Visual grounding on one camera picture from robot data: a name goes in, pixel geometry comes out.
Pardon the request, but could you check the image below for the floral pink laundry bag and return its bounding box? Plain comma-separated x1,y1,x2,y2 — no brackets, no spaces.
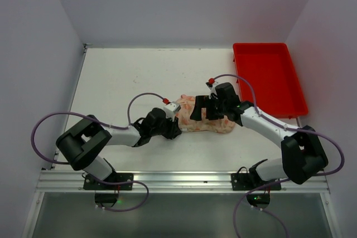
176,94,235,134

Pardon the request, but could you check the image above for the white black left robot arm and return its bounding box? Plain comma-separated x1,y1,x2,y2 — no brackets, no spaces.
56,103,181,183

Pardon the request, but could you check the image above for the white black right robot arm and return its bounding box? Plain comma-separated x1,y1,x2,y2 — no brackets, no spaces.
190,82,328,185

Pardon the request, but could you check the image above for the red plastic tray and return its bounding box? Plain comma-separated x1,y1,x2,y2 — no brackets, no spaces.
233,43,308,119

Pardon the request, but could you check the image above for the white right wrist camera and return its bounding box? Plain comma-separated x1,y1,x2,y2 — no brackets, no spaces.
206,78,220,99

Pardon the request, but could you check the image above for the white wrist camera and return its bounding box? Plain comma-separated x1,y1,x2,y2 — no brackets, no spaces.
206,78,220,99
163,102,181,120

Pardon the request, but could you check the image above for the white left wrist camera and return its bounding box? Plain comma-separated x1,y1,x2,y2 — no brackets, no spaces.
163,102,181,120

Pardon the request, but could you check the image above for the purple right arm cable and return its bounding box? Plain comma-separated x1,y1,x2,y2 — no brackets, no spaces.
209,74,345,238

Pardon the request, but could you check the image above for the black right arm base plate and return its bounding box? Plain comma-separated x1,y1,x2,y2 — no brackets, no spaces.
230,173,277,191

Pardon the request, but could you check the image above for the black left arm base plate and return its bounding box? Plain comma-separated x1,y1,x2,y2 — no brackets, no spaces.
83,172,134,191

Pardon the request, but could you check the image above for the aluminium mounting rail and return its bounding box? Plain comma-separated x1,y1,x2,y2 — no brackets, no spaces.
35,170,329,193

